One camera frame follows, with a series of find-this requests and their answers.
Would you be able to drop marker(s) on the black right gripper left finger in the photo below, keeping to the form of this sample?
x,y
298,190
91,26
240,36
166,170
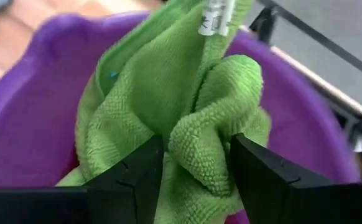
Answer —
x,y
128,193

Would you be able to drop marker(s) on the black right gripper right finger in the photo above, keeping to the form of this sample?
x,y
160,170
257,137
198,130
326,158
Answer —
x,y
271,193

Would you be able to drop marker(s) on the green microfibre cloth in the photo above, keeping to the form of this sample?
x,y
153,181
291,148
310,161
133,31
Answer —
x,y
168,93

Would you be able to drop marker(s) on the purple plastic bucket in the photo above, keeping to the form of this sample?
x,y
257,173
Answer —
x,y
28,109

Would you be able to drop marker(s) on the black aluminium table frame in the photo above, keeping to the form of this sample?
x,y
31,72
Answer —
x,y
324,39

